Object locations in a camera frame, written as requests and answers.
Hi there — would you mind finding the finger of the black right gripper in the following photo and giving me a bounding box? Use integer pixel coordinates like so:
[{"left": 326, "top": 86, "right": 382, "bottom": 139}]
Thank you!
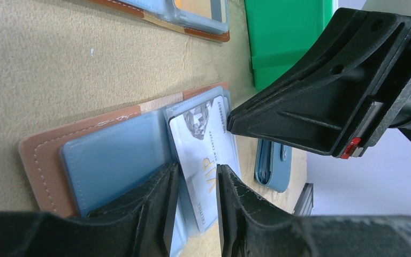
[{"left": 227, "top": 8, "right": 411, "bottom": 156}]

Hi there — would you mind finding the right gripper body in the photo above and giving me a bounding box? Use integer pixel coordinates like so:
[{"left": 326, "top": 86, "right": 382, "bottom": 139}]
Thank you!
[{"left": 333, "top": 38, "right": 411, "bottom": 159}]

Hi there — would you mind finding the aluminium frame rail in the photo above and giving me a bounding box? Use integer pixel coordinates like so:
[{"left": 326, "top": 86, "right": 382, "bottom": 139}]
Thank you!
[{"left": 293, "top": 183, "right": 314, "bottom": 216}]

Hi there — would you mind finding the blue leather card holder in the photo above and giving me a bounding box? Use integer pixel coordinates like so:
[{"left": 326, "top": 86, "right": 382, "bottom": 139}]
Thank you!
[{"left": 254, "top": 139, "right": 293, "bottom": 193}]

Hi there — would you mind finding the yellow striped card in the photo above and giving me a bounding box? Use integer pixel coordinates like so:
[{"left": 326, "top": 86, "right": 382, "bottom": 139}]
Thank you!
[{"left": 173, "top": 0, "right": 227, "bottom": 23}]

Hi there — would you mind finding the brown open card holder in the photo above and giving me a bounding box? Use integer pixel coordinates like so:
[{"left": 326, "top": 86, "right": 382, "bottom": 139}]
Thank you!
[{"left": 93, "top": 0, "right": 230, "bottom": 43}]

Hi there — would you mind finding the silver VIP card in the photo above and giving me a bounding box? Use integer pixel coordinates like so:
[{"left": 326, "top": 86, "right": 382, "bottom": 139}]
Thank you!
[{"left": 165, "top": 95, "right": 240, "bottom": 235}]

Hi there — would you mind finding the pink leather card holder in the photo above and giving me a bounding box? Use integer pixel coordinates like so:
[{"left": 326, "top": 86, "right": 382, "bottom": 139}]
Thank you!
[{"left": 19, "top": 84, "right": 231, "bottom": 256}]

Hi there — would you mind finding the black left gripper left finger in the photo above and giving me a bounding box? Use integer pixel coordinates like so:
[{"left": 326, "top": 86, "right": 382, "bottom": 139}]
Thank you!
[{"left": 0, "top": 162, "right": 179, "bottom": 256}]

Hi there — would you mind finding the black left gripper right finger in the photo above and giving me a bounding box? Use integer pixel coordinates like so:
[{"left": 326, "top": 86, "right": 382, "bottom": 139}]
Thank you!
[{"left": 216, "top": 164, "right": 411, "bottom": 256}]

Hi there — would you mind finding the small green plastic bin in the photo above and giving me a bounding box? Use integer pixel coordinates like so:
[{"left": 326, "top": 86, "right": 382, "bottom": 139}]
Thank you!
[{"left": 245, "top": 0, "right": 338, "bottom": 90}]

